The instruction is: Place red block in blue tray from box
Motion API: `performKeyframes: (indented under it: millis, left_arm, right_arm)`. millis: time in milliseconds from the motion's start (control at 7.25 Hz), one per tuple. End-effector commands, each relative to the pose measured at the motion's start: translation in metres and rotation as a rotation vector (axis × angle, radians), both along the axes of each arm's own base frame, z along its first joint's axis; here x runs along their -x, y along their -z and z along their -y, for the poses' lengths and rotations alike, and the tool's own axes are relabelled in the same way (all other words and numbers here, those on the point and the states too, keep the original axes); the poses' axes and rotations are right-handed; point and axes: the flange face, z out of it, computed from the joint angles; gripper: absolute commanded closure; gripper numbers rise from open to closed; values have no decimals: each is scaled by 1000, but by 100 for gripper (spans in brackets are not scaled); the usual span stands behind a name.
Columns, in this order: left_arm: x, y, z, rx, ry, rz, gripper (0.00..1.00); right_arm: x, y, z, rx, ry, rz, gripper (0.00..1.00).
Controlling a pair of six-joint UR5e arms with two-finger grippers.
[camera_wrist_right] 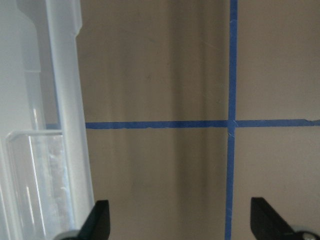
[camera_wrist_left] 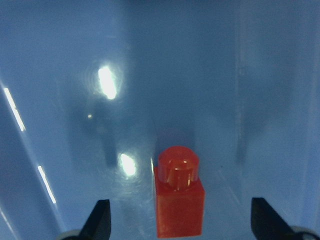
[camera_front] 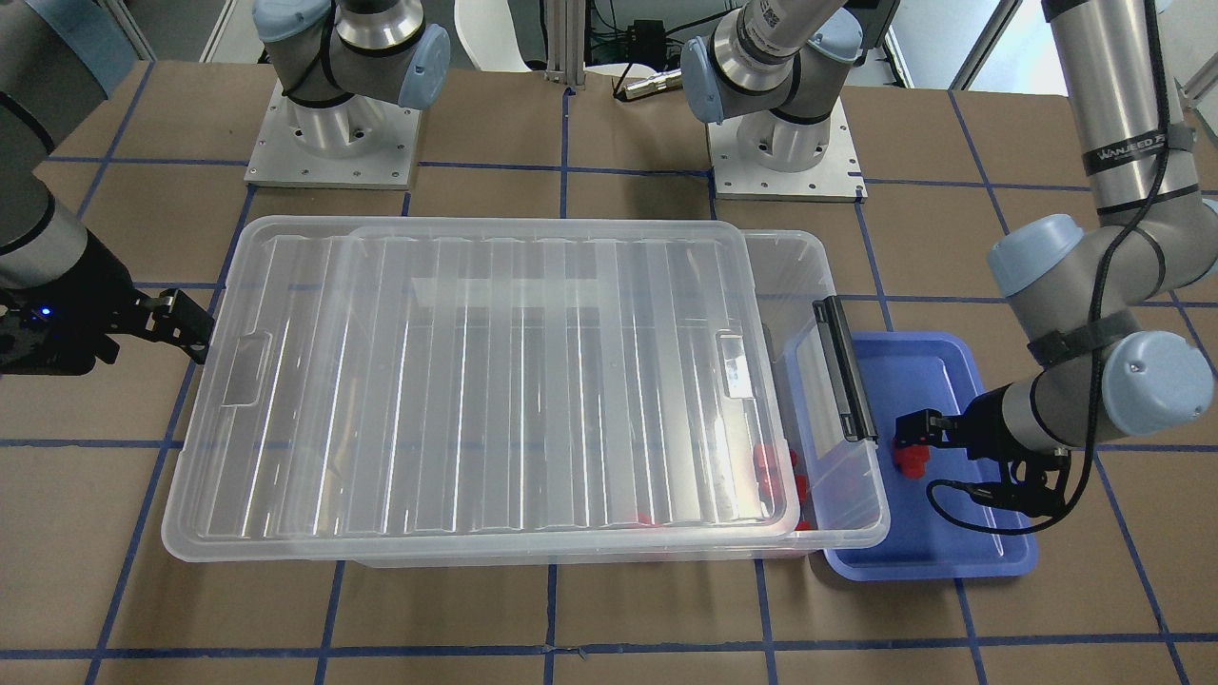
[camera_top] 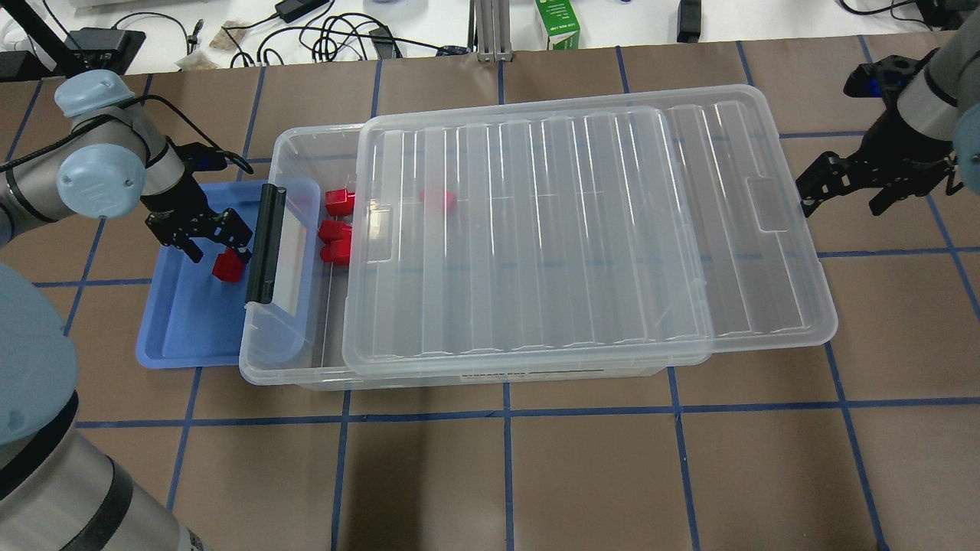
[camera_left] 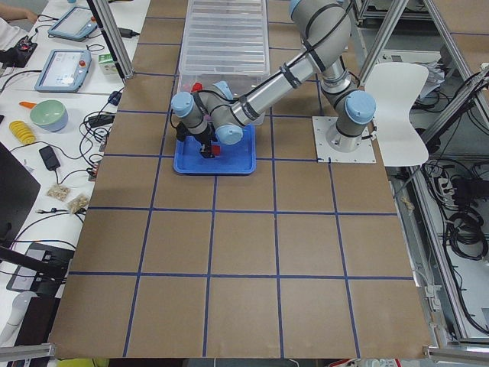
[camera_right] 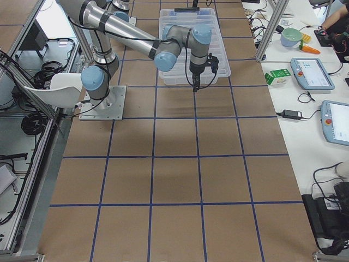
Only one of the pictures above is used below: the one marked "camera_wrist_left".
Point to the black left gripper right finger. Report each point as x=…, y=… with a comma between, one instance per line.
x=266, y=223

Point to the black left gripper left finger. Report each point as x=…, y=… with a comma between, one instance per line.
x=98, y=225

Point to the red block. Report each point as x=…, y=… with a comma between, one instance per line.
x=179, y=194

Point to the blue plastic tray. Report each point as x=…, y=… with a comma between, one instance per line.
x=92, y=91

